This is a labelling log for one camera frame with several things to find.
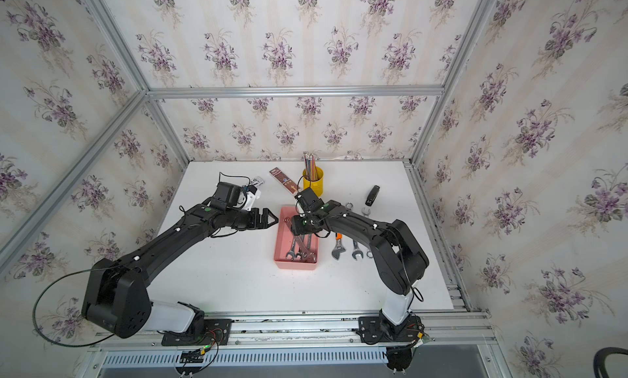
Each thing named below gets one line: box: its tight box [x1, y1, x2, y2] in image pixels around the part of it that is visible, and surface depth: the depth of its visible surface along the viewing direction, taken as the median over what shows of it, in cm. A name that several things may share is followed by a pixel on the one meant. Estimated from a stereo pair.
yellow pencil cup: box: [301, 166, 324, 198], surface depth 105 cm
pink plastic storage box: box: [273, 206, 319, 270], surface depth 90 cm
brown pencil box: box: [269, 166, 299, 196], surface depth 113 cm
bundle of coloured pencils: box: [303, 151, 319, 181], surface depth 104 cm
